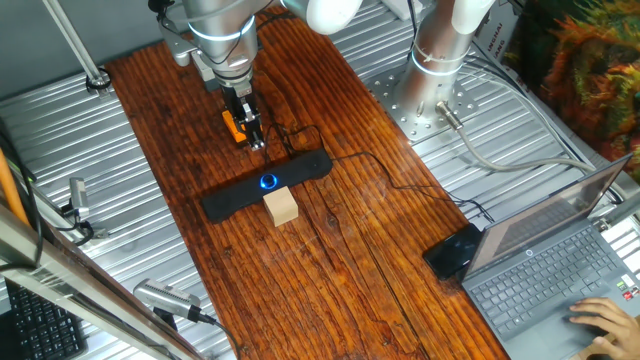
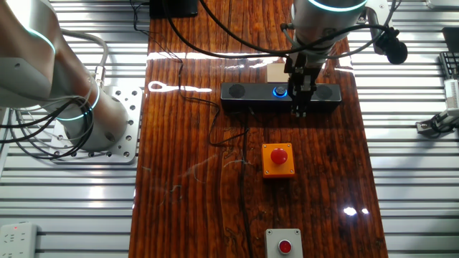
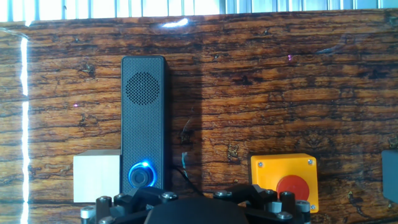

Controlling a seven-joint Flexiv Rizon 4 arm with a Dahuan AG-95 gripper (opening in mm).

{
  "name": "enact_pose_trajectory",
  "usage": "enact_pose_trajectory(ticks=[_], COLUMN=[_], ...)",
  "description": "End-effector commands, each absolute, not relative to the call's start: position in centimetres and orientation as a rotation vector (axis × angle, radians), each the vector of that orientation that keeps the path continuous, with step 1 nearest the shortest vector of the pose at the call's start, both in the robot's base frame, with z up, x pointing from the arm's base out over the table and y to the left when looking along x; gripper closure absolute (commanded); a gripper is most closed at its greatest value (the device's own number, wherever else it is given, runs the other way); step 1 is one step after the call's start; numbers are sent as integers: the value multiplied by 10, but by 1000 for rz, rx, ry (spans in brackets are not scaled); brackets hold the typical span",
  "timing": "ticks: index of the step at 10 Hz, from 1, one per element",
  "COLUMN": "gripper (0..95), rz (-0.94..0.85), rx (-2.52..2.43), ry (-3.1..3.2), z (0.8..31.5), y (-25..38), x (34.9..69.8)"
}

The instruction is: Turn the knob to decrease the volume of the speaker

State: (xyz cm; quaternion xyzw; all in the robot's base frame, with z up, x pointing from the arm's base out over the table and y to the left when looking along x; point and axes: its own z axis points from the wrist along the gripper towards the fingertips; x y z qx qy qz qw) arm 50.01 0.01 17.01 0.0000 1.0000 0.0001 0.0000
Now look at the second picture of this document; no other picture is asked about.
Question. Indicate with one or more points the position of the grey flat device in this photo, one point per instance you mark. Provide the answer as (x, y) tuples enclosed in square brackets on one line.
[(443, 3)]

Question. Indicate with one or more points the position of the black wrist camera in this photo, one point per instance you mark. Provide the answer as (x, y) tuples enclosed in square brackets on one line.
[(392, 46)]

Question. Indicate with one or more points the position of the light wooden block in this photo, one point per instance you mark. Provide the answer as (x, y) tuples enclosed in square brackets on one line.
[(274, 73)]

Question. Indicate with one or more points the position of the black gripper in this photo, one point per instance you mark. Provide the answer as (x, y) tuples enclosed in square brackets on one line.
[(303, 66)]

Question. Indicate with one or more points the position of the orange block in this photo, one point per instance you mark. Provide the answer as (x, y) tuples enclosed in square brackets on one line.
[(376, 21)]

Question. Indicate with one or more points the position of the black keyboard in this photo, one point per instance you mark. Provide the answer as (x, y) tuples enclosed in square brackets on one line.
[(450, 64)]

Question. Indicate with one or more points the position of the grey box with red button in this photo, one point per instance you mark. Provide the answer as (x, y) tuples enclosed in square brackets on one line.
[(284, 243)]

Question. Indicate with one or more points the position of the white power strip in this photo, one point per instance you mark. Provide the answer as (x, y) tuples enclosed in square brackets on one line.
[(18, 240)]

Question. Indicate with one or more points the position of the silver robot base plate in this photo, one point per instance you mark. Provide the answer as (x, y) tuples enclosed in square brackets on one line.
[(125, 107)]

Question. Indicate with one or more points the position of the black smartphone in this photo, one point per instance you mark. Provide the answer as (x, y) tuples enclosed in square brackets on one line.
[(174, 9)]

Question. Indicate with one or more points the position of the orange box with red button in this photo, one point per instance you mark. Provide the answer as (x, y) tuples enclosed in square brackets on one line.
[(278, 163)]

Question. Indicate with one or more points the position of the black flat mat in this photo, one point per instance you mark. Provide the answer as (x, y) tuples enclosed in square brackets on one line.
[(251, 98)]

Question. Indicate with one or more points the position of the silver ribbed camera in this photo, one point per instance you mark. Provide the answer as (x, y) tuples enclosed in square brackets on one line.
[(452, 94)]

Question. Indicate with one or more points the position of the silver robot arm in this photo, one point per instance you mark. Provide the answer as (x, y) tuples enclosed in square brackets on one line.
[(36, 71)]

